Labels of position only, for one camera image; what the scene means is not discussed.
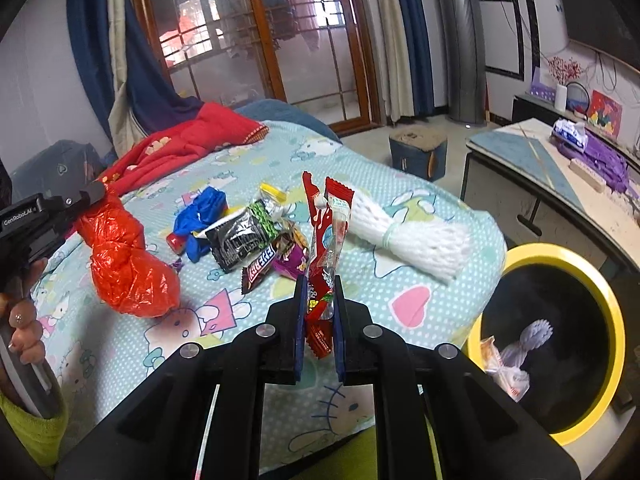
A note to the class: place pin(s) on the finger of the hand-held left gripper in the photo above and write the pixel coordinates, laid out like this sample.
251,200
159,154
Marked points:
92,193

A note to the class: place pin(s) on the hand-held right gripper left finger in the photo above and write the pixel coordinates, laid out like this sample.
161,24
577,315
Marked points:
301,320

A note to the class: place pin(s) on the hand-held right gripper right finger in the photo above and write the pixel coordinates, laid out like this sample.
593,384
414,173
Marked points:
339,330

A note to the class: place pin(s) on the red snack wrapper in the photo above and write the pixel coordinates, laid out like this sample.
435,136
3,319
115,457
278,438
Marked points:
316,240

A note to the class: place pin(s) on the red plastic bag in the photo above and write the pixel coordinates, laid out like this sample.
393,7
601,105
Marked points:
130,280

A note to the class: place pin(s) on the black green snack packet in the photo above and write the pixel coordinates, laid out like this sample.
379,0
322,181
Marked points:
235,240

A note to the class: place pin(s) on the clear red-ended wrapper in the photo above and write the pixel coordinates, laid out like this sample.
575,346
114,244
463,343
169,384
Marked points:
340,210

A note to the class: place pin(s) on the white foam fruit net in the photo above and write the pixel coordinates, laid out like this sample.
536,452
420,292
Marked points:
420,245

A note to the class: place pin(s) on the yellow-rimmed black bin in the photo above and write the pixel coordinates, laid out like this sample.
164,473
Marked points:
565,310

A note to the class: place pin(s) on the person's left forearm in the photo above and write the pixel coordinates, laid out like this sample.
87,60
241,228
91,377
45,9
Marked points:
30,430

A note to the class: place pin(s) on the person's left hand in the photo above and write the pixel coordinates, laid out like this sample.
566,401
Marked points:
25,330

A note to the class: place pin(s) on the cartoon print bed sheet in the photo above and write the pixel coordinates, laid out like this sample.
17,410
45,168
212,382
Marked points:
390,320

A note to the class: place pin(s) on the purple foil wrapper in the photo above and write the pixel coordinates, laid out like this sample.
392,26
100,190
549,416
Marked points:
292,262

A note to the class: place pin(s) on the brown snack wrapper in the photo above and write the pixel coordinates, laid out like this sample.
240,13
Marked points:
260,265

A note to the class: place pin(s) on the small red wrapper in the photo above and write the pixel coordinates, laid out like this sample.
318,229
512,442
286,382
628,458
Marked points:
177,242

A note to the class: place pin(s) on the blue plastic bag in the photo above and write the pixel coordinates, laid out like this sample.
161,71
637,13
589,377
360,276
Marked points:
200,215

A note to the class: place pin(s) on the red blanket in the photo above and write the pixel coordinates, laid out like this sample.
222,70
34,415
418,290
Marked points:
190,140

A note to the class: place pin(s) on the yellow white snack packet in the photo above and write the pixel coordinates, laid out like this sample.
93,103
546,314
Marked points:
272,195

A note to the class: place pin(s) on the blue and beige curtain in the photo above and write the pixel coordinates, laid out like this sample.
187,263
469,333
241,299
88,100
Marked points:
405,35
100,35

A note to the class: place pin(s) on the orange white wrapper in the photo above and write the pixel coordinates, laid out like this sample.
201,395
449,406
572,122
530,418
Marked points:
505,382

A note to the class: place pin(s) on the grey foam fruit net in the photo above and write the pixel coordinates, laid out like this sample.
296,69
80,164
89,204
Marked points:
530,340

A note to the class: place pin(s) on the small blue stool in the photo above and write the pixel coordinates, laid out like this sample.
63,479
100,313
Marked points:
417,155

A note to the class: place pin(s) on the blue padded bed edge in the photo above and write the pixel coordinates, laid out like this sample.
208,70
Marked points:
280,110

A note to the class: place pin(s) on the white television cabinet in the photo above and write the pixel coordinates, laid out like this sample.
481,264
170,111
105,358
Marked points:
525,155

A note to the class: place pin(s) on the hanging pink garment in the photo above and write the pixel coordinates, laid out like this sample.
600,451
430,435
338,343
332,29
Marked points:
300,0

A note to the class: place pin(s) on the wooden glass door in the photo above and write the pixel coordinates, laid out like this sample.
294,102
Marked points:
360,35

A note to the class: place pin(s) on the white power strip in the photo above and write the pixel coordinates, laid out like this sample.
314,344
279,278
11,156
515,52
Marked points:
586,174

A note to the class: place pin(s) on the black low cabinet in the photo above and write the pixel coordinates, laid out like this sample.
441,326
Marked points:
530,107

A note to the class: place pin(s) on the tissue pack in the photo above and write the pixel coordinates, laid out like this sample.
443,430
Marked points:
569,134

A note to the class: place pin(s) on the purple cloth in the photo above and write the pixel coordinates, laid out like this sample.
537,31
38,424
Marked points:
607,165

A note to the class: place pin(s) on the purple box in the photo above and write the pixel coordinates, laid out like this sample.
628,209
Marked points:
541,87

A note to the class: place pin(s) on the silver cylindrical air conditioner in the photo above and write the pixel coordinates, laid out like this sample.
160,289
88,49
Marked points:
460,35

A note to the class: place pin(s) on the white vase red flowers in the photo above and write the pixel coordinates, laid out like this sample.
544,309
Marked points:
561,95

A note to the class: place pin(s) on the round mirror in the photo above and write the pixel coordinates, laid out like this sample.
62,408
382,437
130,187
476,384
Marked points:
579,97

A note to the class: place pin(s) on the colourful picture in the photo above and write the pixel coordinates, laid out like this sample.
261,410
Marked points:
604,112

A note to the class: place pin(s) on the black television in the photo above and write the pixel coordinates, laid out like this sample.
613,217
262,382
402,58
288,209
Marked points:
600,10

